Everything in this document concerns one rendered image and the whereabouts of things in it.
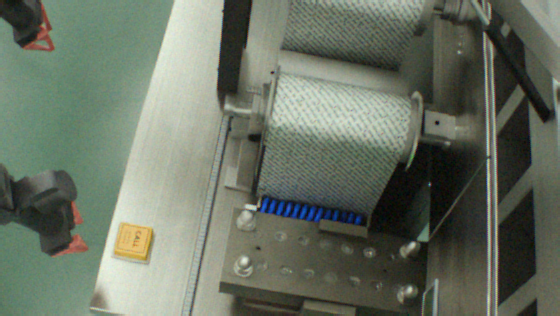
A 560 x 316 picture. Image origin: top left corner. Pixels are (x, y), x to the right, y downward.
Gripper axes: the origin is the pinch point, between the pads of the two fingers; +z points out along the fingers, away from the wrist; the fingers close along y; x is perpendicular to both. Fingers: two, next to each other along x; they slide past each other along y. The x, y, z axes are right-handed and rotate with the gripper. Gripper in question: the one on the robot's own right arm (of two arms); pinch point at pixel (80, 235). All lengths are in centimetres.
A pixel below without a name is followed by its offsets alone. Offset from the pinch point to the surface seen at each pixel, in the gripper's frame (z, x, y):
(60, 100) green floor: 89, 55, 110
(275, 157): 6.9, -39.2, 1.2
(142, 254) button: 16.3, -3.8, -1.1
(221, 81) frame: 28, -27, 38
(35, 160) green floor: 83, 66, 85
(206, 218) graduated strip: 25.9, -15.9, 5.2
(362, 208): 27, -48, -7
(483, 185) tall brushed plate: -3, -71, -23
